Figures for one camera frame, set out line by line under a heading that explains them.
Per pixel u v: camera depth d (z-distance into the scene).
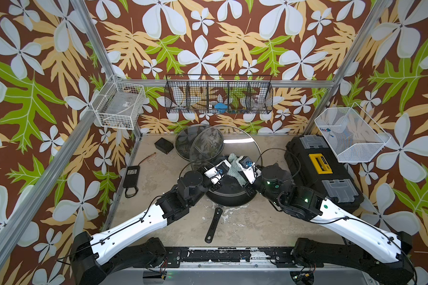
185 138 1.15
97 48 0.78
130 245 0.45
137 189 0.95
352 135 0.82
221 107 0.94
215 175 0.53
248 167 0.53
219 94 0.99
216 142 0.86
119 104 0.86
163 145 1.19
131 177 0.98
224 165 0.54
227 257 0.75
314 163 0.84
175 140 1.07
